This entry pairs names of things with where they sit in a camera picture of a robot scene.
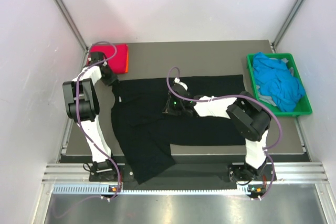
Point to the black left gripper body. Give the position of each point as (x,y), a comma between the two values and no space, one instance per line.
(109,77)

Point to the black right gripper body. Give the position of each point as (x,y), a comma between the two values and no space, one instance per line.
(174,108)

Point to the black t-shirt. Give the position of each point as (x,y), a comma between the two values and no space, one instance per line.
(145,133)

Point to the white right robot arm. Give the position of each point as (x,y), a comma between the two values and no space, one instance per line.
(250,119)

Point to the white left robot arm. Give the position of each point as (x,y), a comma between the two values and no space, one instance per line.
(82,106)

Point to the folded orange t-shirt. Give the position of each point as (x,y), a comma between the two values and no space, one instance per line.
(127,61)

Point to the folded pink t-shirt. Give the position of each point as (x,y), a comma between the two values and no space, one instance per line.
(118,62)

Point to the blue t-shirt in bin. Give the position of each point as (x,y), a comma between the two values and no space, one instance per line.
(278,85)

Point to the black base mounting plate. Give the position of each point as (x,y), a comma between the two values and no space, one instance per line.
(199,174)

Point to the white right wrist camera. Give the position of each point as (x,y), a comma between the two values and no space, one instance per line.
(179,82)

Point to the aluminium frame rail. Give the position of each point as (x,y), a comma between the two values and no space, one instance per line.
(286,173)

